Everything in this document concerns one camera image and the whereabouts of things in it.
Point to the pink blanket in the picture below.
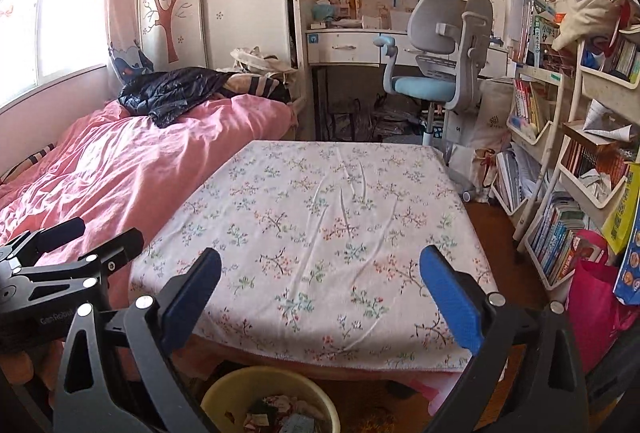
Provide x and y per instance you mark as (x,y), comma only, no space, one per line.
(100,173)

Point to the folded white paper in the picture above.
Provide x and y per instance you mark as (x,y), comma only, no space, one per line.
(607,120)

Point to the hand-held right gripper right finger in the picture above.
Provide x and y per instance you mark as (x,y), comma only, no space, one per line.
(452,298)

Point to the window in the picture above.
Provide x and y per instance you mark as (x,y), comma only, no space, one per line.
(65,13)

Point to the grey plastic bag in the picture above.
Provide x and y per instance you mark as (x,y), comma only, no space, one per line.
(400,118)

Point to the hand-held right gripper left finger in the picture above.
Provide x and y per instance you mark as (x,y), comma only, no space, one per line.
(192,300)

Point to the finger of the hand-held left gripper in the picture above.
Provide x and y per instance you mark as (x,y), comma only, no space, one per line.
(120,250)
(55,235)

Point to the white tote bag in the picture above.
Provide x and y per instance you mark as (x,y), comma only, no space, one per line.
(492,118)

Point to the striped pillow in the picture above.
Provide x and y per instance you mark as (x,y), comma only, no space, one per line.
(260,85)

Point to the white tiered book rack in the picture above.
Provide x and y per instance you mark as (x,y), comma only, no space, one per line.
(525,138)
(595,78)

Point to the white desk with shelves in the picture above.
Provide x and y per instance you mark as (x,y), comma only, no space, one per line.
(345,48)

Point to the white shopping bag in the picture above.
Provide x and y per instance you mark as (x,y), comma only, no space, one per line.
(465,163)

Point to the yellow trash bin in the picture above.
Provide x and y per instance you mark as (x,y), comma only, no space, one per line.
(220,393)

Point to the grey blue office chair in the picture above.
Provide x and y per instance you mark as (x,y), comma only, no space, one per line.
(435,13)

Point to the floral tablecloth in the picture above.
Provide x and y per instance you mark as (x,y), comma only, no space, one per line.
(325,223)

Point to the blue yellow paper bag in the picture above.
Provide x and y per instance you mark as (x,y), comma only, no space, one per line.
(630,263)

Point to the yellow box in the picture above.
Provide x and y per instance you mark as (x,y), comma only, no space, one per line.
(622,208)

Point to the row of books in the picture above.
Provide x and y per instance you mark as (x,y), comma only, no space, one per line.
(555,238)

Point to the red bag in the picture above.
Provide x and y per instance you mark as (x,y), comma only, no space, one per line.
(590,303)

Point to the beige canvas bag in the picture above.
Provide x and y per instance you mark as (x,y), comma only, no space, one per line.
(255,60)

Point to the black puffer jacket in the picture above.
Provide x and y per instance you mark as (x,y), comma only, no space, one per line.
(170,95)

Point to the beige cloth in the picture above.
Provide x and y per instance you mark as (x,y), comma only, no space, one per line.
(585,20)

